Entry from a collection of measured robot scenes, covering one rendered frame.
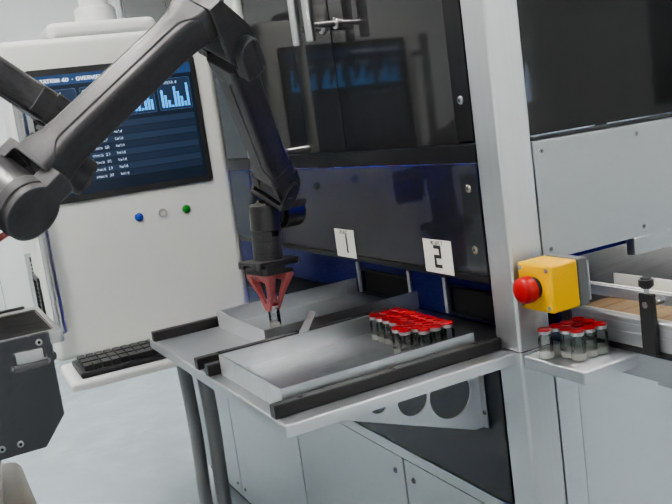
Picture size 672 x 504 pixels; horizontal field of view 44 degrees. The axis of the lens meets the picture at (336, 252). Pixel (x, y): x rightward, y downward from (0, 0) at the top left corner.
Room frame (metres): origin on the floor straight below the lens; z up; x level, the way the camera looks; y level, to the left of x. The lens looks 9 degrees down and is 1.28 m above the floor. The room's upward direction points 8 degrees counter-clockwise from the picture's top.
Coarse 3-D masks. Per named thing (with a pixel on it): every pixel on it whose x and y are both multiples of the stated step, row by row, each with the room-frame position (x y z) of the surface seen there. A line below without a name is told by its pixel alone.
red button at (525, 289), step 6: (528, 276) 1.18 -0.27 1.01; (516, 282) 1.18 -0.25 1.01; (522, 282) 1.16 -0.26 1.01; (528, 282) 1.16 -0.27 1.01; (534, 282) 1.16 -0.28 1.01; (516, 288) 1.17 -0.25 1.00; (522, 288) 1.16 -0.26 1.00; (528, 288) 1.16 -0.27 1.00; (534, 288) 1.16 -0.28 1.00; (516, 294) 1.17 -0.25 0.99; (522, 294) 1.16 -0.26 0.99; (528, 294) 1.16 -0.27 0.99; (534, 294) 1.16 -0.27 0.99; (522, 300) 1.17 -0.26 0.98; (528, 300) 1.16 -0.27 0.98; (534, 300) 1.16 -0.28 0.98
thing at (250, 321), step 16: (320, 288) 1.82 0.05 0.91; (336, 288) 1.84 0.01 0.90; (352, 288) 1.86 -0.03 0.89; (256, 304) 1.75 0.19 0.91; (288, 304) 1.78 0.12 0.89; (304, 304) 1.80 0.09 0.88; (320, 304) 1.78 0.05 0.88; (336, 304) 1.76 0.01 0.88; (352, 304) 1.74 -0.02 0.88; (368, 304) 1.58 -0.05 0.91; (384, 304) 1.60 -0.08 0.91; (400, 304) 1.61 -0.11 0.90; (416, 304) 1.63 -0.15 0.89; (224, 320) 1.67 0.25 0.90; (240, 320) 1.59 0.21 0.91; (256, 320) 1.71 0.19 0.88; (288, 320) 1.67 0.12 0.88; (320, 320) 1.53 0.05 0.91; (240, 336) 1.60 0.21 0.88; (256, 336) 1.52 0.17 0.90; (272, 336) 1.49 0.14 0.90
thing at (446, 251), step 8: (424, 240) 1.44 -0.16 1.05; (432, 240) 1.42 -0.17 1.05; (440, 240) 1.40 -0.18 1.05; (424, 248) 1.44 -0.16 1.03; (432, 248) 1.42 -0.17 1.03; (440, 248) 1.40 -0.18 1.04; (448, 248) 1.38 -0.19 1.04; (432, 256) 1.42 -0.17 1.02; (448, 256) 1.38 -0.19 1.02; (432, 264) 1.43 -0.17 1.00; (440, 264) 1.40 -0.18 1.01; (448, 264) 1.38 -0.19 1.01; (440, 272) 1.41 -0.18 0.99; (448, 272) 1.38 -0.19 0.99
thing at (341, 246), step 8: (336, 232) 1.74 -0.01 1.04; (344, 232) 1.71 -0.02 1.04; (352, 232) 1.68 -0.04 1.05; (336, 240) 1.75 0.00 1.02; (344, 240) 1.71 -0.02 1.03; (352, 240) 1.68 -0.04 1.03; (344, 248) 1.72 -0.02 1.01; (352, 248) 1.69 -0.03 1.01; (344, 256) 1.72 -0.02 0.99; (352, 256) 1.69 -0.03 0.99
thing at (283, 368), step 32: (352, 320) 1.47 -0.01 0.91; (256, 352) 1.38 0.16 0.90; (288, 352) 1.41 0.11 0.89; (320, 352) 1.40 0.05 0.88; (352, 352) 1.37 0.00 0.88; (384, 352) 1.34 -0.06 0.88; (416, 352) 1.22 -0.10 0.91; (256, 384) 1.21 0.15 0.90; (288, 384) 1.24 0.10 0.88; (320, 384) 1.15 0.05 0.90
